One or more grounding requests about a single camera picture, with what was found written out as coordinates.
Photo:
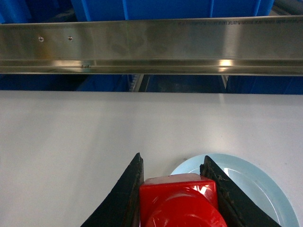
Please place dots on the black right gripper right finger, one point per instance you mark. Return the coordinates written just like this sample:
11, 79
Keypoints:
237, 209

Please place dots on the large blue bin left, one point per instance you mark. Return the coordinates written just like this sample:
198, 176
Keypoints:
14, 11

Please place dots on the small blue bin lower centre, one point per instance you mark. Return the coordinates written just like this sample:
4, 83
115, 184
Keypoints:
56, 82

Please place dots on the pale blue round plate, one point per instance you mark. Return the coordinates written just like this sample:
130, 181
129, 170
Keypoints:
259, 187

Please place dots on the stainless steel shelf rail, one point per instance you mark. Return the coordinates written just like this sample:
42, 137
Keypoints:
240, 46

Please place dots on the large blue bin right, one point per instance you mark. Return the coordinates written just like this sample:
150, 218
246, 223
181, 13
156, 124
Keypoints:
114, 10

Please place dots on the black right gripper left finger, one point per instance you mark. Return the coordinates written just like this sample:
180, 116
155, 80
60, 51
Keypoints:
121, 207

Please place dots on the blue bin lower right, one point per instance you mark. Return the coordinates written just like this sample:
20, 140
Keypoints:
277, 85

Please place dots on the large blue bin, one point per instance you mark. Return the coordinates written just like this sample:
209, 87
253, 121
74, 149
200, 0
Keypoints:
114, 10
14, 11

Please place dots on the red toy building block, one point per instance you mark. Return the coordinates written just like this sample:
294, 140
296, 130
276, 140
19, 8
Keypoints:
183, 200

